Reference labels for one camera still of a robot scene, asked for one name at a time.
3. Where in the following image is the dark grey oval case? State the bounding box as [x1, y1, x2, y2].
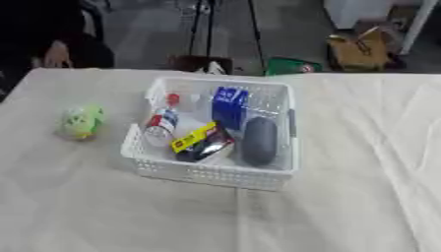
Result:
[239, 116, 282, 167]

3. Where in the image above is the white plastic basket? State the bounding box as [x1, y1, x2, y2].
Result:
[118, 76, 302, 192]

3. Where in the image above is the person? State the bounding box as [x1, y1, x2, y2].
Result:
[0, 0, 116, 102]

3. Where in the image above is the green bag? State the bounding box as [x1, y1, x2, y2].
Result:
[263, 56, 324, 77]

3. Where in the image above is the dark brown box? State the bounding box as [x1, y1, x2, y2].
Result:
[166, 54, 236, 75]

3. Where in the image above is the blue box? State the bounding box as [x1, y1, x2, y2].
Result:
[210, 86, 252, 131]

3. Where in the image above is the person's hand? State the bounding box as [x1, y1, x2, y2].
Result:
[42, 39, 75, 69]

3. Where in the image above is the black tripod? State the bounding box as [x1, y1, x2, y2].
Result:
[186, 0, 268, 69]

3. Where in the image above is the white bottle with red cap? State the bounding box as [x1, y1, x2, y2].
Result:
[141, 93, 183, 148]

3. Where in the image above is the tan cardboard box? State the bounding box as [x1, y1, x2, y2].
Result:
[325, 26, 393, 72]

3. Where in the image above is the yellow and black package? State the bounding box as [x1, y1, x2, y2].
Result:
[168, 120, 236, 163]

